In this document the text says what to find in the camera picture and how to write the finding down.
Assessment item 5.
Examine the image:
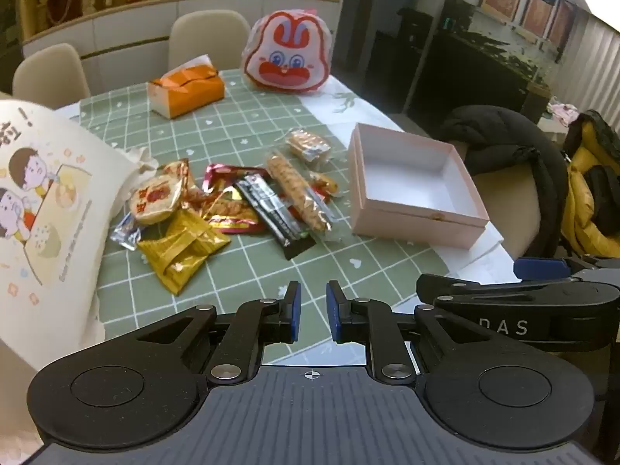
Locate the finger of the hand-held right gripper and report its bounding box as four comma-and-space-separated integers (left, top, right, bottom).
514, 255, 620, 280
417, 274, 601, 312

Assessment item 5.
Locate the green checked tablecloth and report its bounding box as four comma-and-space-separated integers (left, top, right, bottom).
58, 68, 520, 365

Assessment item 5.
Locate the beige chair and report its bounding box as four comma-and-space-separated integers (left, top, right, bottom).
462, 141, 544, 258
12, 43, 91, 110
169, 10, 253, 71

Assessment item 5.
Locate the black jacket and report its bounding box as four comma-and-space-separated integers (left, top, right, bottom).
438, 105, 568, 258

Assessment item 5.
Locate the orange tissue box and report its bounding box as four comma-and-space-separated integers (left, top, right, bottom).
147, 55, 226, 120

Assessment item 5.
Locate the black framed glass partition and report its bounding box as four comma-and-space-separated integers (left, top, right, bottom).
464, 0, 584, 61

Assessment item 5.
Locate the dark fish tank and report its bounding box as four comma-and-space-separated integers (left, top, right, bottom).
426, 0, 554, 110

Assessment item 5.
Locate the yellow jacket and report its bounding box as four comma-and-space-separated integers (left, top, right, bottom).
561, 110, 620, 258

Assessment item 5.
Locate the small clear cookie packet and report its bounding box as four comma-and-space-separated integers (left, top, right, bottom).
285, 128, 333, 164

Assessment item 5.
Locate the white cabinet with yellow shelf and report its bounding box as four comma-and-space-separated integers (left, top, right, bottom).
14, 0, 350, 107

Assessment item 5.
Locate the black snack bar packet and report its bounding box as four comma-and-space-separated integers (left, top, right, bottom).
235, 173, 315, 260

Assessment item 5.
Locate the long clear biscuit packet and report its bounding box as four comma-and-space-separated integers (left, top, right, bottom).
266, 152, 336, 244

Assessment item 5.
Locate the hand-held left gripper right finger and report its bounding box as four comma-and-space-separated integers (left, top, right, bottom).
326, 280, 495, 384

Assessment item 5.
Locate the black cabinet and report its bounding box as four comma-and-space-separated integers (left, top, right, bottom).
372, 9, 435, 117

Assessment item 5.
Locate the yellow gold folded snack packet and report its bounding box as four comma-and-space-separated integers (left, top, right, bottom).
137, 208, 231, 296

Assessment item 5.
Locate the pink box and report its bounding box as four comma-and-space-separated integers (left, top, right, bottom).
347, 123, 490, 251

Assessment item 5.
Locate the small orange snack packet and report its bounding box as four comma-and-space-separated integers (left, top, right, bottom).
304, 169, 340, 200

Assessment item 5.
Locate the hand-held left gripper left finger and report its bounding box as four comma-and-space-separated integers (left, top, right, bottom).
132, 281, 302, 384

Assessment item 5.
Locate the red gold snack packet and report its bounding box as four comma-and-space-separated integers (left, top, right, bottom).
202, 164, 273, 236

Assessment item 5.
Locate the cartoon print paper bag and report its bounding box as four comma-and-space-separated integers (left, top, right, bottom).
0, 99, 162, 374

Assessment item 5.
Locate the pink cloth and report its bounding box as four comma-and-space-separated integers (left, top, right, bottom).
546, 99, 579, 127

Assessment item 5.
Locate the round cake in clear wrapper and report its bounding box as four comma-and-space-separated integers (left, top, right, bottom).
110, 174, 184, 253

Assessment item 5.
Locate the red white rabbit bag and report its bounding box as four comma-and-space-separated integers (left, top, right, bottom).
241, 8, 333, 96

